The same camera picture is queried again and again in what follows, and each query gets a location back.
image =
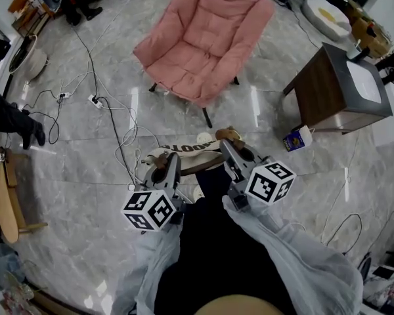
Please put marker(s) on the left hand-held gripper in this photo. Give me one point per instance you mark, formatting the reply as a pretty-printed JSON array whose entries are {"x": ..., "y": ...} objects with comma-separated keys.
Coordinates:
[{"x": 151, "y": 210}]

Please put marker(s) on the person's white perforated shoe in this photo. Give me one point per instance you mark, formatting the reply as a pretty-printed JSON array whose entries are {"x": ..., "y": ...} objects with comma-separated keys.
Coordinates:
[
  {"x": 197, "y": 194},
  {"x": 205, "y": 138}
]

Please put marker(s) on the person's left forearm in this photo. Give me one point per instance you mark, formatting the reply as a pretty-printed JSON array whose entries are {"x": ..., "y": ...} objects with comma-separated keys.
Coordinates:
[{"x": 157, "y": 264}]

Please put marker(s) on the pink jacket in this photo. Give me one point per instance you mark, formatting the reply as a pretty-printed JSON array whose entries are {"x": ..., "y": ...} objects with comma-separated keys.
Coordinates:
[{"x": 200, "y": 44}]

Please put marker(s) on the white round basket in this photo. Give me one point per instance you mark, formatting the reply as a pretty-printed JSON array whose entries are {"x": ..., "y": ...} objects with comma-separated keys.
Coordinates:
[{"x": 29, "y": 61}]

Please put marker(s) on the wooden bench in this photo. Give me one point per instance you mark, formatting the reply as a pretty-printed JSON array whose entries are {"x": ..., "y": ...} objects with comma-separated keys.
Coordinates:
[{"x": 6, "y": 202}]

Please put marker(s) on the white tray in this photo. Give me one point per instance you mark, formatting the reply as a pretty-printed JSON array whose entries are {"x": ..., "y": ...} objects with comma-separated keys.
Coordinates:
[{"x": 364, "y": 80}]

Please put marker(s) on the gold frame side table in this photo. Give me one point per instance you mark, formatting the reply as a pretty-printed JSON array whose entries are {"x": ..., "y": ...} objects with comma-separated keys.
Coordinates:
[{"x": 23, "y": 12}]

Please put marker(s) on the pale cup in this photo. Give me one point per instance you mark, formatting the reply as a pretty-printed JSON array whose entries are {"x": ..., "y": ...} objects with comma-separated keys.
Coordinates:
[{"x": 354, "y": 51}]

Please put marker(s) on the brown teddy bear charm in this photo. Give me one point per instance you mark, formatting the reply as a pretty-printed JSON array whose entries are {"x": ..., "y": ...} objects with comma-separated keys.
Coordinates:
[{"x": 228, "y": 134}]

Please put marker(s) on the wooden cabinet with dark top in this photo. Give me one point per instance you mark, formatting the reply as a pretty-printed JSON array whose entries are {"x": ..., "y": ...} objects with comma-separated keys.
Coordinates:
[{"x": 318, "y": 90}]

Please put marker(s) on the cardboard boxes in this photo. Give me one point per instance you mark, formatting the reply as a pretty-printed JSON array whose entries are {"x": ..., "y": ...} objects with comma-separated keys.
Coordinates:
[{"x": 367, "y": 34}]

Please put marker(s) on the person's head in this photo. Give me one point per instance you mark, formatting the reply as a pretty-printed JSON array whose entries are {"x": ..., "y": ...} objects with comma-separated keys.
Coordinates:
[{"x": 236, "y": 305}]

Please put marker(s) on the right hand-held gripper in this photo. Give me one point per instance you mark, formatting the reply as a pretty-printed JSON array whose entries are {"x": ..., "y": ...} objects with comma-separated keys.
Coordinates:
[{"x": 269, "y": 182}]

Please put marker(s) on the white power strip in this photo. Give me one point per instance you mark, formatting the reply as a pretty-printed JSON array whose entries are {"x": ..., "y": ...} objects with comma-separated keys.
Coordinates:
[
  {"x": 95, "y": 101},
  {"x": 64, "y": 96}
]

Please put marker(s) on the floral patterned box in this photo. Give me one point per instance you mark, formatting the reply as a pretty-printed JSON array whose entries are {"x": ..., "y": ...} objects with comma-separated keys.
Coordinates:
[{"x": 381, "y": 294}]

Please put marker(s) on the blue and white paper bag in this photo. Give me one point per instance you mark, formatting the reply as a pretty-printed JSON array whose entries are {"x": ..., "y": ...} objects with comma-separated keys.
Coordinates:
[{"x": 297, "y": 141}]

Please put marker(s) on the clear plastic bag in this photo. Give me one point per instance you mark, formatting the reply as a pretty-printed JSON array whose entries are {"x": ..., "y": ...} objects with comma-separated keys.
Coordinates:
[{"x": 6, "y": 274}]

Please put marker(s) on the white counter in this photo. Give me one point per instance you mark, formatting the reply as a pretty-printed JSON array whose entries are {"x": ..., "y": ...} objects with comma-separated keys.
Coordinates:
[{"x": 390, "y": 117}]

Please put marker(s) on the person's right forearm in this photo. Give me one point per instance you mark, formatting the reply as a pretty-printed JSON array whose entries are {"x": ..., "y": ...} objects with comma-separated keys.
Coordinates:
[{"x": 298, "y": 258}]

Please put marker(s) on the white and yellow beanbag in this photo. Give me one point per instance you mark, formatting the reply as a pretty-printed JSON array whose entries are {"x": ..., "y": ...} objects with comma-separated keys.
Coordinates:
[{"x": 325, "y": 18}]

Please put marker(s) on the person's dark-clothed body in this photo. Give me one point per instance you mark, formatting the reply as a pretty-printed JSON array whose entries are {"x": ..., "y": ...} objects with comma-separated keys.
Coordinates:
[{"x": 216, "y": 241}]

